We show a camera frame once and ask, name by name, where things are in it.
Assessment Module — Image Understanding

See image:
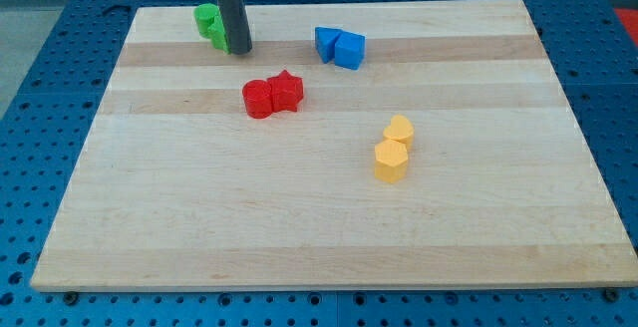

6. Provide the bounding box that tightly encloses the blue triangle block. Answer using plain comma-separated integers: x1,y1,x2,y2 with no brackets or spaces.
315,27,342,64

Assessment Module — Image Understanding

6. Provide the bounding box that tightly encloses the red star block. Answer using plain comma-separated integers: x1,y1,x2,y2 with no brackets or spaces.
267,70,304,113

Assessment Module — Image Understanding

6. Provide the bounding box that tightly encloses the yellow hexagon block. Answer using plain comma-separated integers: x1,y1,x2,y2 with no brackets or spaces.
374,140,409,183

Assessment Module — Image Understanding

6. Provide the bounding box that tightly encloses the red cylinder block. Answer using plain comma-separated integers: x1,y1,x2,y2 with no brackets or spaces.
242,80,273,119

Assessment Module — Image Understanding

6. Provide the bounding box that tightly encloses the yellow heart block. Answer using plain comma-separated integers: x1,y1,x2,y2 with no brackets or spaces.
383,115,415,151

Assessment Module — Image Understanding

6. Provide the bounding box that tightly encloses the light wooden board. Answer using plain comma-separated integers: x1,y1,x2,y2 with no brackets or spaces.
31,0,637,292

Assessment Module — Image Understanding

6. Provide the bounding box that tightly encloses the blue cube block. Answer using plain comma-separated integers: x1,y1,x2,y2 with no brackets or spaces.
334,31,366,70

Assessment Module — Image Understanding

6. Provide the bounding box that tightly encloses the green star block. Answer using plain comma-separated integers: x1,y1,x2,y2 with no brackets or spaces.
207,16,230,54

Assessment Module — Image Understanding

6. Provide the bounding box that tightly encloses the dark grey cylindrical pointer rod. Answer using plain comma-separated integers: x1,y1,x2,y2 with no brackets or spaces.
217,0,252,55

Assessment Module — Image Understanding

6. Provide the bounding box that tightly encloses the green cylinder block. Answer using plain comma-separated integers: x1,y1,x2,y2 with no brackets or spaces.
193,3,219,38

